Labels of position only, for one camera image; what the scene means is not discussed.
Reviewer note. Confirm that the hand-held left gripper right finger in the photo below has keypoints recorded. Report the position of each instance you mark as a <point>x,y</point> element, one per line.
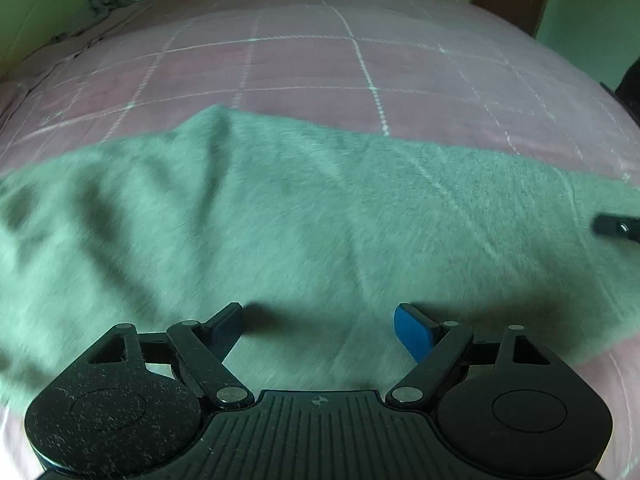
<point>412,331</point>

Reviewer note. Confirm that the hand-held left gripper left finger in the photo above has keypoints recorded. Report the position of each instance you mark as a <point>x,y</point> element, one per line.
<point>227,329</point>

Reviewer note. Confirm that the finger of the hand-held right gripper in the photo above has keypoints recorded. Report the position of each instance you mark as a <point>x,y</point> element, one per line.
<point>617,227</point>

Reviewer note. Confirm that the green pants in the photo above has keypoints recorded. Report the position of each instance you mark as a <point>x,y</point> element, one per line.
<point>300,210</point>

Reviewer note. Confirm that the pink checked bed sheet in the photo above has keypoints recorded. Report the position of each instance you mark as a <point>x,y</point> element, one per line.
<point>310,70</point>

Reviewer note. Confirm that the grey crumpled cloth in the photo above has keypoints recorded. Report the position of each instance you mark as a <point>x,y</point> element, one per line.
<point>102,6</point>

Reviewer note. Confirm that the green headboard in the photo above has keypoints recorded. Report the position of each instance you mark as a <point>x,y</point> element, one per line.
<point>30,20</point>

